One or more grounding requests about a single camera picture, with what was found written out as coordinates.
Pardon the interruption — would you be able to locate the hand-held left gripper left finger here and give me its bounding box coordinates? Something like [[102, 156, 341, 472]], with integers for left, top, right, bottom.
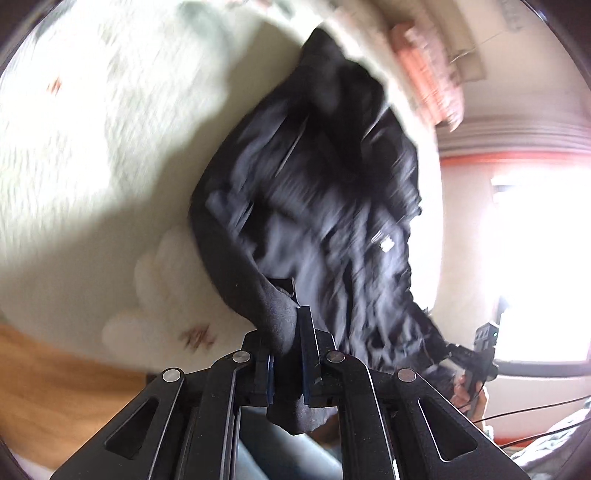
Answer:
[[51, 330, 275, 480]]

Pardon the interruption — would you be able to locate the grey green cloth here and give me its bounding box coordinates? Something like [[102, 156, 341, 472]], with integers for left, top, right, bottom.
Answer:
[[508, 411, 591, 480]]

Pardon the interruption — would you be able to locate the bright window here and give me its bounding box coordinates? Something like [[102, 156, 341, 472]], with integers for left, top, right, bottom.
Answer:
[[489, 173, 591, 365]]

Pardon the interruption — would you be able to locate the thin black cable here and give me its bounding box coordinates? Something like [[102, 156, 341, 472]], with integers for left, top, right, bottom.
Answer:
[[501, 410, 591, 448], [471, 398, 591, 424]]

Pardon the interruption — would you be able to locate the orange patterned pillow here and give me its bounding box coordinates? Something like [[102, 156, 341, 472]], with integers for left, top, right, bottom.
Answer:
[[388, 23, 467, 132]]

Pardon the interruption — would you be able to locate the person's right hand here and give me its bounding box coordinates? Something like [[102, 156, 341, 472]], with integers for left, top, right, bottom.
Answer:
[[450, 373, 490, 418]]

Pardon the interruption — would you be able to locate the floral quilted bed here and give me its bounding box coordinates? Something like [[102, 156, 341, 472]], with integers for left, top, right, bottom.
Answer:
[[0, 0, 444, 374]]

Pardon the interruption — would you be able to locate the black hooded jacket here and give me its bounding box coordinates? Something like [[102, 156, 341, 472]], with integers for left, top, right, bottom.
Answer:
[[188, 27, 455, 437]]

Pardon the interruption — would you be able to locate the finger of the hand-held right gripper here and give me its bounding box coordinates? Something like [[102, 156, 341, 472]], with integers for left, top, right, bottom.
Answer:
[[444, 342, 476, 367]]

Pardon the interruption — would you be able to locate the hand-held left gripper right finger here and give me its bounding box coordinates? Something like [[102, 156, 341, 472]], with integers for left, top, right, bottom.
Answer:
[[298, 307, 529, 480]]

